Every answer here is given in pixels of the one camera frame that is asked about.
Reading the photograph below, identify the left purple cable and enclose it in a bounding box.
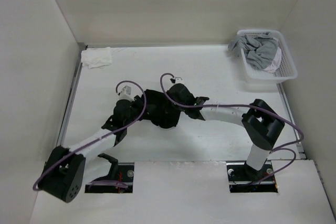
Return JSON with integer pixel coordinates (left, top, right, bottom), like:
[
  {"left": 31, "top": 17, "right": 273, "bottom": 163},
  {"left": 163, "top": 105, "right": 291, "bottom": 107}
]
[{"left": 32, "top": 80, "right": 147, "bottom": 191}]

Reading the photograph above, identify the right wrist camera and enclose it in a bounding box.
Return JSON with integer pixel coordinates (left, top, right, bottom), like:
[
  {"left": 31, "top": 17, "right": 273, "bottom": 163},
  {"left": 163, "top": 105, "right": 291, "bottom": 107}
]
[{"left": 170, "top": 77, "right": 184, "bottom": 84}]

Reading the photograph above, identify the white folded cloth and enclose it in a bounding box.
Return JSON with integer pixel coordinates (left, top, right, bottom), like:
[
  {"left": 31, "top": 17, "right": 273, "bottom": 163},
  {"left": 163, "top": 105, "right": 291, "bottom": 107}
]
[{"left": 81, "top": 47, "right": 112, "bottom": 69}]

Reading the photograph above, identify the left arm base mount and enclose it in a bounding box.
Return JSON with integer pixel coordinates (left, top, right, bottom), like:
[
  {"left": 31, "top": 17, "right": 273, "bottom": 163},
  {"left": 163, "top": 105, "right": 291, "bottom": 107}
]
[{"left": 83, "top": 153, "right": 135, "bottom": 194}]

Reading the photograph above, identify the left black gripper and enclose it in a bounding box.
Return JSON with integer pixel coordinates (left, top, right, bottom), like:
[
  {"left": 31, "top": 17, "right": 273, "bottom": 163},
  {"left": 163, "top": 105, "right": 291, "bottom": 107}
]
[{"left": 124, "top": 95, "right": 155, "bottom": 127}]

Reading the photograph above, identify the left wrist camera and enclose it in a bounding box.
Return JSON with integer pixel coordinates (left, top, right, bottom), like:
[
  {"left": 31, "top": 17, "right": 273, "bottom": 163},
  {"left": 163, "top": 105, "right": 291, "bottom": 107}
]
[{"left": 118, "top": 86, "right": 133, "bottom": 102}]

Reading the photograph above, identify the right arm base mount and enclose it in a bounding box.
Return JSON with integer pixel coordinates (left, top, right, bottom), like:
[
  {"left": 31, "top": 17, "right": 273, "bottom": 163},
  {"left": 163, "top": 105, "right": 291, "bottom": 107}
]
[{"left": 226, "top": 162, "right": 278, "bottom": 193}]

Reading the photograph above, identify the black tank top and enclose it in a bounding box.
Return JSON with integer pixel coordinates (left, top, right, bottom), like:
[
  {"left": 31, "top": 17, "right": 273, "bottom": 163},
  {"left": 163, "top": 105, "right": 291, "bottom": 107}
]
[{"left": 131, "top": 89, "right": 181, "bottom": 129}]

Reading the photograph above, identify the pink white garment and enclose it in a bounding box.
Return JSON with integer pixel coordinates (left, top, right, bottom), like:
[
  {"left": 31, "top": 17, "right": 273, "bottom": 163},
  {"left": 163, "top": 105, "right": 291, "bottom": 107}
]
[{"left": 264, "top": 47, "right": 282, "bottom": 73}]

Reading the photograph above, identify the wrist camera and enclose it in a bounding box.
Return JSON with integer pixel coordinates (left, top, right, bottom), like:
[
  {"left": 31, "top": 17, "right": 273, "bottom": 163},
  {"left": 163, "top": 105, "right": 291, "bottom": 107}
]
[
  {"left": 170, "top": 77, "right": 184, "bottom": 84},
  {"left": 118, "top": 86, "right": 133, "bottom": 102}
]

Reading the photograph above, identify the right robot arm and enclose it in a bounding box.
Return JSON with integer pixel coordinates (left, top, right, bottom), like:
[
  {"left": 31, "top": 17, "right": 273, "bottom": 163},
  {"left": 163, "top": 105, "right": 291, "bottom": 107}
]
[{"left": 166, "top": 83, "right": 285, "bottom": 181}]

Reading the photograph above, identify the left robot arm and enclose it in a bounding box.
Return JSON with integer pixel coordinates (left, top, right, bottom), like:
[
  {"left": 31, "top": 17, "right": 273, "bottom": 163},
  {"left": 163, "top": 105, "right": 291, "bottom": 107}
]
[{"left": 33, "top": 94, "right": 147, "bottom": 203}]

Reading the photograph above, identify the white plastic basket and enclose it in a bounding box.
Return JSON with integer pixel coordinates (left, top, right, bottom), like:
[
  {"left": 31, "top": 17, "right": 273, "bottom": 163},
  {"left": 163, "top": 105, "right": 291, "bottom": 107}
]
[{"left": 237, "top": 29, "right": 298, "bottom": 85}]

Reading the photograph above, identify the grey tank top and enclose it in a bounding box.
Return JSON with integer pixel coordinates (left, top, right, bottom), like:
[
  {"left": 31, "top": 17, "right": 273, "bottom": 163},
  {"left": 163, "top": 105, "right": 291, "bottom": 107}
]
[{"left": 228, "top": 34, "right": 279, "bottom": 71}]

